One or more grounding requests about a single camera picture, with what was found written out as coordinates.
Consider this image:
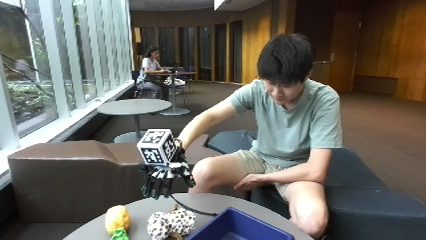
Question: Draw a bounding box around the dark blue upholstered seat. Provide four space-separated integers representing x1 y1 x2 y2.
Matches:
205 129 259 155
249 147 426 240

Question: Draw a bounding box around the blue plastic bin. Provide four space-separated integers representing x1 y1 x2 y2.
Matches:
185 206 297 240

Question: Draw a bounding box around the spotted white soft toy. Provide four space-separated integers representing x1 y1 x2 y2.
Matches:
146 207 197 240

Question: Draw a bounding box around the wooden door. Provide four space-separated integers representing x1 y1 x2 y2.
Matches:
327 11 363 93

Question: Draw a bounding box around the white marker cube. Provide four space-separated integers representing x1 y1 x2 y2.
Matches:
136 128 180 167

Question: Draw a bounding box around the brown upholstered seat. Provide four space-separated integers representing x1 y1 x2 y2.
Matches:
6 134 223 224

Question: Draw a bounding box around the blue chair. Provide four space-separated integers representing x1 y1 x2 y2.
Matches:
174 65 197 95
130 69 148 99

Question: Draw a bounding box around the white bag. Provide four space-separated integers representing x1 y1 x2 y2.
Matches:
164 77 186 87

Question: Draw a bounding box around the metal door handle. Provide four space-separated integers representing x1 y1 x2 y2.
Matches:
313 52 338 65

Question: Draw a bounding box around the round grey pedestal table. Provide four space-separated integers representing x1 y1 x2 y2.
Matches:
96 98 173 144

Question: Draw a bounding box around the round brown pedestal table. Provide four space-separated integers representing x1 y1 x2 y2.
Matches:
157 70 197 117

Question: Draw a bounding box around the white window frame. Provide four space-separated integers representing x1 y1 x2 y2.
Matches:
0 0 136 152

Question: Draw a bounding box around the person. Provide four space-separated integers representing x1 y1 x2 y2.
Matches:
136 45 173 101
176 32 343 239

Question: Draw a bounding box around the yellow pineapple soft toy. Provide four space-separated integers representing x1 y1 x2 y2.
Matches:
104 204 132 240

